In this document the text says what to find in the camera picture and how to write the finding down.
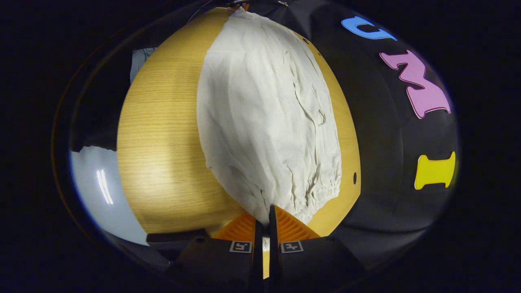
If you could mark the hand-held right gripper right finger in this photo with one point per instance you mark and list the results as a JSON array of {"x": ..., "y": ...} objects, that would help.
[{"x": 273, "y": 260}]

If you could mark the pale grey panel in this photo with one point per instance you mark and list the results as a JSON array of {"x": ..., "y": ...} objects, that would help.
[{"x": 138, "y": 61}]

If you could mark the black backdrop cloth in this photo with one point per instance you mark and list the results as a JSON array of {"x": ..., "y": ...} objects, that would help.
[{"x": 374, "y": 142}]

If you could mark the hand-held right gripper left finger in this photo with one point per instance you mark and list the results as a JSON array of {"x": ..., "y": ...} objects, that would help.
[{"x": 258, "y": 264}]

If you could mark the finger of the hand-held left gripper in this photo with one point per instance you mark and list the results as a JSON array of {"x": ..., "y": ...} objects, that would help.
[{"x": 244, "y": 6}]

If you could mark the black table edge bracket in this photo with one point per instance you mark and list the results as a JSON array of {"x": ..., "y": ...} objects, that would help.
[{"x": 175, "y": 237}]

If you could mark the white jeans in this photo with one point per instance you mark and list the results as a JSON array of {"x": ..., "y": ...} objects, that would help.
[{"x": 264, "y": 114}]

